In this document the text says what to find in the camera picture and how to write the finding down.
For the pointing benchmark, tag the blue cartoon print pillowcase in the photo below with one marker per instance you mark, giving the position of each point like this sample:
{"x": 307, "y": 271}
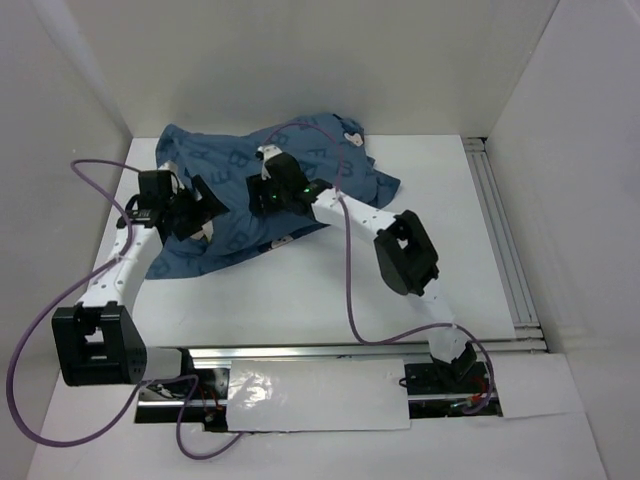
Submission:
{"x": 327, "y": 147}

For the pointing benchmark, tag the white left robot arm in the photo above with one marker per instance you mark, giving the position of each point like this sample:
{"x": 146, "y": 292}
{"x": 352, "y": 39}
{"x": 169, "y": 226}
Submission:
{"x": 97, "y": 340}

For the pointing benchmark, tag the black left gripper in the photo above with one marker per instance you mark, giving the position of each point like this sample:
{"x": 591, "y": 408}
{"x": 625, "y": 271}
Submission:
{"x": 201, "y": 211}

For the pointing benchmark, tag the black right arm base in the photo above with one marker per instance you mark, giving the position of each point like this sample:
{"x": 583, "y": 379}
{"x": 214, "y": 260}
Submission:
{"x": 431, "y": 394}

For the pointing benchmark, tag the white pillow yellow trim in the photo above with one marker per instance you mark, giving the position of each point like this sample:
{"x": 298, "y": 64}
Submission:
{"x": 187, "y": 216}

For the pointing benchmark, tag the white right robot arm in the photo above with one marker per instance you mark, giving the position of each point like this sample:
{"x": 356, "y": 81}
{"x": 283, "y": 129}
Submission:
{"x": 406, "y": 257}

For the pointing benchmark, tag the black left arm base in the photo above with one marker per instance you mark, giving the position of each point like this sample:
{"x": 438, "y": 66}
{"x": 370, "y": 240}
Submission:
{"x": 161, "y": 403}

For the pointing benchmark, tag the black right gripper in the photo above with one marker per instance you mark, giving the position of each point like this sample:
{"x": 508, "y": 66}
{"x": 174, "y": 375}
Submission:
{"x": 258, "y": 186}

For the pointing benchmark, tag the white cover plate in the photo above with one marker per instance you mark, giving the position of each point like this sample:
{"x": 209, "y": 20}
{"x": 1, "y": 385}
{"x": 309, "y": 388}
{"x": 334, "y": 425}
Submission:
{"x": 309, "y": 396}

